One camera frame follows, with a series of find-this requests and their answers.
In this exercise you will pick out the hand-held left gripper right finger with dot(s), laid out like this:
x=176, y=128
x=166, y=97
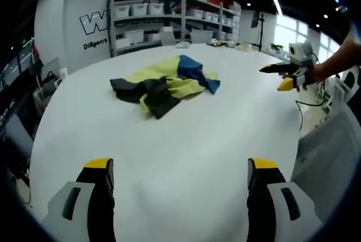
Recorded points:
x=299, y=205

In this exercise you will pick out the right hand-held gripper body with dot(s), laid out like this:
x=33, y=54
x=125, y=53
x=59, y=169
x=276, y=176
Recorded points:
x=302, y=53

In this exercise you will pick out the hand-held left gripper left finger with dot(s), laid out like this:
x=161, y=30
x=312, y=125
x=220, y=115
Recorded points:
x=60, y=202

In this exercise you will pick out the yellow blue black garment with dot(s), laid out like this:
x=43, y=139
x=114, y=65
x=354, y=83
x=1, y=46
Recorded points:
x=169, y=84

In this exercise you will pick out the person's right hand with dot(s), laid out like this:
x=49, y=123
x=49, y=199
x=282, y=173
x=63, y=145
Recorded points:
x=317, y=73

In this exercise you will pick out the grey mesh office chair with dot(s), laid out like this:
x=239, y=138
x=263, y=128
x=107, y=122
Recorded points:
x=330, y=163

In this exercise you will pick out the black monitor on stand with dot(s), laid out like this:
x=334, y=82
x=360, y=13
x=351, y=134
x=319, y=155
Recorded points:
x=258, y=19

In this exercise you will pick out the white chair back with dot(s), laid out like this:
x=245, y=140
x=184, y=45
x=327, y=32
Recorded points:
x=200, y=36
x=167, y=35

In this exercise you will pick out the grey metal shelving unit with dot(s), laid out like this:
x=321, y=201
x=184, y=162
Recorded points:
x=180, y=22

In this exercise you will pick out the grey bag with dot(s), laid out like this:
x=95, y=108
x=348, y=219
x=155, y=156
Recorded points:
x=50, y=81

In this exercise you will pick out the white cup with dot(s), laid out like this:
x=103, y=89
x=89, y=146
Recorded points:
x=63, y=73

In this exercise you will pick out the dark computer monitor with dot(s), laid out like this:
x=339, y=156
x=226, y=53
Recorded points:
x=17, y=61

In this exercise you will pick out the row of white storage bins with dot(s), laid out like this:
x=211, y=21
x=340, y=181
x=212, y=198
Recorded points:
x=139, y=9

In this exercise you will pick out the white machine frame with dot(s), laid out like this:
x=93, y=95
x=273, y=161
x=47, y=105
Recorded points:
x=345, y=84

